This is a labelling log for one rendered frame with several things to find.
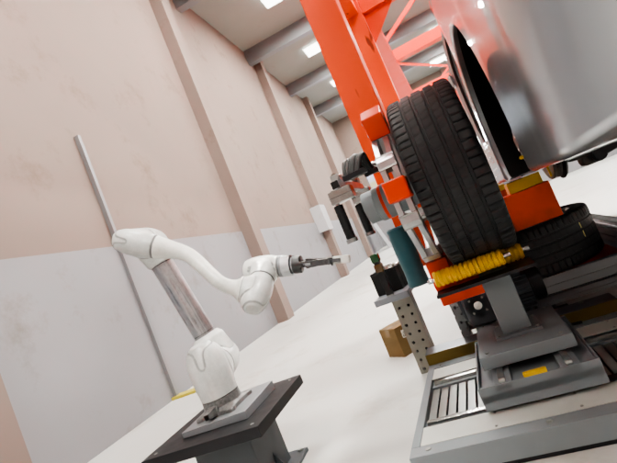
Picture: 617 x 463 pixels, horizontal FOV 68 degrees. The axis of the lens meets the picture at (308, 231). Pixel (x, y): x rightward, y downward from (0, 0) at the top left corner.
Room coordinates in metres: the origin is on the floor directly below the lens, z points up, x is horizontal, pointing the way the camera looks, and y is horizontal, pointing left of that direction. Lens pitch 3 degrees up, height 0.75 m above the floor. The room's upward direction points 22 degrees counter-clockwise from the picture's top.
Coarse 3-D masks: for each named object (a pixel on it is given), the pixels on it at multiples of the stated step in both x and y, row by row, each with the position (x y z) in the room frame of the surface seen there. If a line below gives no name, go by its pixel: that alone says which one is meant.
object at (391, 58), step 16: (400, 16) 7.22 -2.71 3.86; (432, 32) 7.07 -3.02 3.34; (384, 48) 5.92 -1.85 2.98; (400, 48) 7.24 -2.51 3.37; (416, 48) 7.17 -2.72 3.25; (400, 64) 13.03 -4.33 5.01; (416, 64) 12.89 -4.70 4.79; (432, 64) 12.75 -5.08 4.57; (400, 80) 7.57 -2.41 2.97; (432, 80) 9.96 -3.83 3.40; (400, 96) 8.58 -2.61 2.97
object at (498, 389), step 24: (576, 336) 1.64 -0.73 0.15; (528, 360) 1.60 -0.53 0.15; (552, 360) 1.52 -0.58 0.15; (576, 360) 1.40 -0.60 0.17; (480, 384) 1.56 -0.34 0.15; (504, 384) 1.45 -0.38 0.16; (528, 384) 1.43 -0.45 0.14; (552, 384) 1.41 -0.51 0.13; (576, 384) 1.39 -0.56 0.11; (600, 384) 1.37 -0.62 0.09
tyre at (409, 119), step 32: (416, 96) 1.54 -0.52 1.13; (448, 96) 1.44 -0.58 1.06; (416, 128) 1.45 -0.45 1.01; (448, 128) 1.40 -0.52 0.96; (416, 160) 1.43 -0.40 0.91; (448, 160) 1.39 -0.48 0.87; (480, 160) 1.36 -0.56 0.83; (416, 192) 1.45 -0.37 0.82; (448, 192) 1.42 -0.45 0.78; (480, 192) 1.40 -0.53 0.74; (448, 224) 1.47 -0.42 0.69; (480, 224) 1.46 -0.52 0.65; (512, 224) 1.48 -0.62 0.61; (448, 256) 1.58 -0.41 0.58
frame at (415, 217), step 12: (372, 144) 1.59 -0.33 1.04; (384, 156) 1.52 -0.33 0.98; (384, 168) 1.51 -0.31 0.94; (396, 168) 1.50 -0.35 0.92; (384, 180) 1.52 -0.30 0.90; (396, 204) 1.52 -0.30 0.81; (408, 204) 1.50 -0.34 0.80; (408, 216) 1.51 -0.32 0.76; (420, 216) 1.51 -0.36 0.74; (408, 228) 1.53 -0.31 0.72; (420, 228) 1.53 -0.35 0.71; (420, 240) 1.63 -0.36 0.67; (432, 240) 1.61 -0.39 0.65; (420, 252) 1.62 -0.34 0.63; (432, 252) 1.62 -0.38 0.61
